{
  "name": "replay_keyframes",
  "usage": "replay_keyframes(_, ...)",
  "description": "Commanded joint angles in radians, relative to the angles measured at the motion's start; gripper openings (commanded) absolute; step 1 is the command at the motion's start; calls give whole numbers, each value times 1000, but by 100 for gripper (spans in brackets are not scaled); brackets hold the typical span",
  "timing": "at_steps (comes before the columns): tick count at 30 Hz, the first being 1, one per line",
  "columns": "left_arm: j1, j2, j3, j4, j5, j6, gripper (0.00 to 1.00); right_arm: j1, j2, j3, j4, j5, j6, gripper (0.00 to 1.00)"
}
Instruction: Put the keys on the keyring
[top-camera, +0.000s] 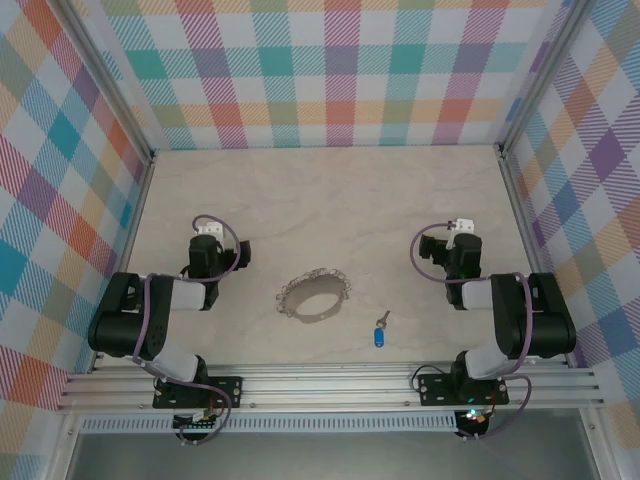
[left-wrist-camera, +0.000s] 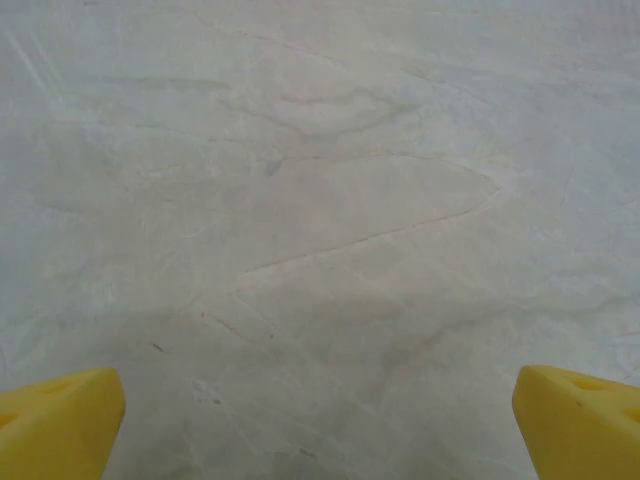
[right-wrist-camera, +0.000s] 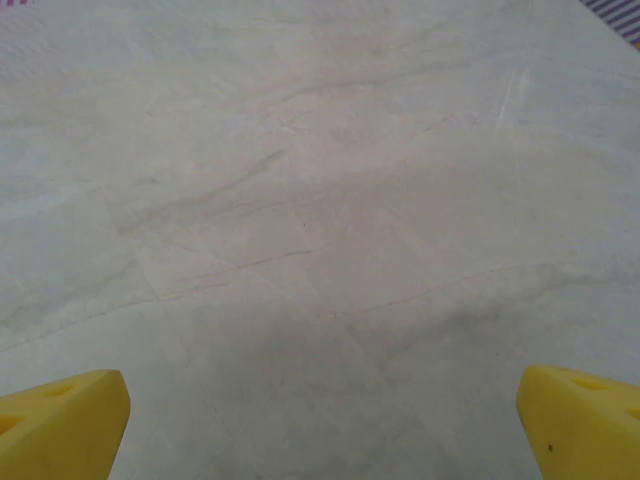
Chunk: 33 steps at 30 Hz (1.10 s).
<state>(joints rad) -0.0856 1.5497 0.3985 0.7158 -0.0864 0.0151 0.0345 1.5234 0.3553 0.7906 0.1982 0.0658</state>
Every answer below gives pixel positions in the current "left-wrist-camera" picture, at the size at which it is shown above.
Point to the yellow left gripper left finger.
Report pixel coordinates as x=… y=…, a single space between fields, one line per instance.
x=55 y=430

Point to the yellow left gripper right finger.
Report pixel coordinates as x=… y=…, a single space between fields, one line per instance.
x=585 y=435

